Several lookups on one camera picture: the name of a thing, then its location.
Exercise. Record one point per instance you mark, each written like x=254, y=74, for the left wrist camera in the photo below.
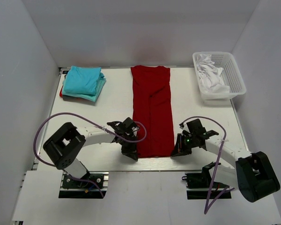
x=117, y=126

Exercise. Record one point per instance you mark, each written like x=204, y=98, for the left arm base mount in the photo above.
x=73, y=189

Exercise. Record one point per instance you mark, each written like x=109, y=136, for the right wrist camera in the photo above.
x=208, y=134

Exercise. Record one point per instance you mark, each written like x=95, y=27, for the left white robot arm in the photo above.
x=65, y=144

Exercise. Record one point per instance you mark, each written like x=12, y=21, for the crumpled white t-shirt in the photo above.
x=210, y=75

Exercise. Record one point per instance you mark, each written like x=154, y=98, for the folded red t-shirt bottom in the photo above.
x=61, y=95

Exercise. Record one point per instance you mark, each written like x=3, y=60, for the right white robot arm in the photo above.
x=234, y=169

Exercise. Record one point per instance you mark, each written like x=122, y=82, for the white plastic laundry basket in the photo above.
x=231, y=75

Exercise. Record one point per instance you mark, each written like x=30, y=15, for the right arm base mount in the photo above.
x=197, y=187

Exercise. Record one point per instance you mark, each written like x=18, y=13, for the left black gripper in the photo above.
x=131, y=151

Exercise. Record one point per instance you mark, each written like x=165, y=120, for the folded teal t-shirt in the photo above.
x=92, y=98

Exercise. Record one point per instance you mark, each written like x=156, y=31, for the dark red t-shirt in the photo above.
x=152, y=108

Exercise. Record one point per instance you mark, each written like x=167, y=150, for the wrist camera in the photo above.
x=208, y=134
x=117, y=126

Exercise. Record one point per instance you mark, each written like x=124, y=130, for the folded light blue t-shirt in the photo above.
x=82, y=80

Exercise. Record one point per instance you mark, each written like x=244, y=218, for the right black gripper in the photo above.
x=180, y=149

